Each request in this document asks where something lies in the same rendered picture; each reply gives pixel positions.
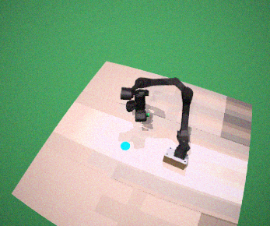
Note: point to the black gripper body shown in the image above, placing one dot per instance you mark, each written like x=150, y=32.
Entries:
x=141, y=115

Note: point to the cyan circle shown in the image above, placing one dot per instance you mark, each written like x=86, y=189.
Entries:
x=125, y=146

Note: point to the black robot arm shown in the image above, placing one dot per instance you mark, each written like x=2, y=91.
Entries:
x=127, y=93

